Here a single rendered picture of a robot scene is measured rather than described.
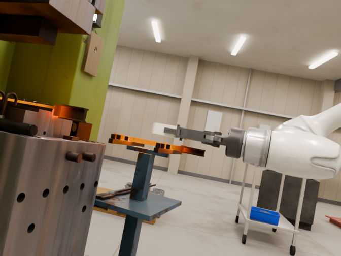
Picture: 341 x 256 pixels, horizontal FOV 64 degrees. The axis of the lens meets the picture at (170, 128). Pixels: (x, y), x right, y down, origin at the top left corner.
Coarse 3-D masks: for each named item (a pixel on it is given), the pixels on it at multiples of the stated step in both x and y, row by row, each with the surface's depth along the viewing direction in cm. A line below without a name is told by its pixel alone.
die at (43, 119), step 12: (0, 108) 75; (12, 108) 74; (24, 108) 78; (36, 108) 77; (48, 108) 82; (24, 120) 73; (36, 120) 76; (48, 120) 81; (60, 120) 86; (48, 132) 82; (60, 132) 87
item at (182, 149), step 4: (116, 136) 131; (124, 136) 130; (128, 136) 129; (132, 140) 128; (136, 140) 127; (140, 140) 127; (144, 140) 126; (148, 140) 125; (148, 144) 125; (152, 144) 125; (168, 144) 122; (172, 148) 121; (176, 148) 121; (180, 148) 119; (184, 148) 120; (188, 148) 120; (192, 148) 118; (196, 148) 118; (180, 152) 119; (184, 152) 119; (188, 152) 119; (192, 152) 119; (196, 152) 118; (200, 152) 118
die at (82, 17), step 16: (0, 0) 79; (16, 0) 77; (32, 0) 75; (48, 0) 74; (64, 0) 79; (80, 0) 85; (32, 16) 86; (48, 16) 83; (64, 16) 81; (80, 16) 86; (64, 32) 95; (80, 32) 92
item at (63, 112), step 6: (18, 102) 87; (24, 102) 86; (30, 102) 86; (54, 108) 82; (60, 108) 83; (66, 108) 83; (72, 108) 82; (78, 108) 81; (84, 108) 81; (54, 114) 82; (60, 114) 83; (66, 114) 83; (72, 114) 82; (78, 114) 81; (84, 114) 81; (72, 120) 81; (78, 120) 80; (84, 120) 82
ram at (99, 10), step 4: (88, 0) 89; (92, 0) 93; (96, 0) 93; (100, 0) 95; (104, 0) 97; (92, 4) 92; (96, 4) 93; (100, 4) 95; (104, 4) 97; (96, 8) 94; (100, 8) 96; (104, 8) 98; (96, 12) 97; (100, 12) 96
